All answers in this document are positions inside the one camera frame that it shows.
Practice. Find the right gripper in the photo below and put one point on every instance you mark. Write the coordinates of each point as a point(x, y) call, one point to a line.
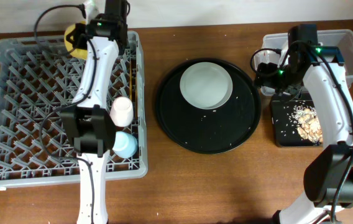
point(269, 81)

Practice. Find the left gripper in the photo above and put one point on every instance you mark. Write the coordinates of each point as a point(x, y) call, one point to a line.
point(71, 37)

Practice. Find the yellow bowl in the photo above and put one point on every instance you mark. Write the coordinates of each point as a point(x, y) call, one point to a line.
point(80, 54)

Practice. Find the food scraps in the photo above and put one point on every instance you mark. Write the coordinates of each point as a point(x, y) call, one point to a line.
point(306, 123)

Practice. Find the pink cup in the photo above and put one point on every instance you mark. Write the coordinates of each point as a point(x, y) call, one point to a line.
point(122, 112)

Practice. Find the blue cup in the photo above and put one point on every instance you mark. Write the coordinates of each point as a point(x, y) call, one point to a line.
point(125, 145)

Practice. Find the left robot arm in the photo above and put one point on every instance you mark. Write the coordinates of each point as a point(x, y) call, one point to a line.
point(88, 125)

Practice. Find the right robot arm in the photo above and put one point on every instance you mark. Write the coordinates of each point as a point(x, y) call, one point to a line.
point(328, 180)

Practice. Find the grey dishwasher rack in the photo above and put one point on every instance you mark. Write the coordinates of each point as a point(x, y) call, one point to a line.
point(35, 78)

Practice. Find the clear plastic bin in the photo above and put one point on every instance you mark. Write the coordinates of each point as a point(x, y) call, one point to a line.
point(342, 38)

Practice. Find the black rectangular bin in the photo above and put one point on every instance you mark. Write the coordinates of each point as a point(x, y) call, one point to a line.
point(285, 114)

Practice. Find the grey plate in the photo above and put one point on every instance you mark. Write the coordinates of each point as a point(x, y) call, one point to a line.
point(206, 85)

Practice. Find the round black tray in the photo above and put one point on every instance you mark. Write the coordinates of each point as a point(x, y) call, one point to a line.
point(208, 131)

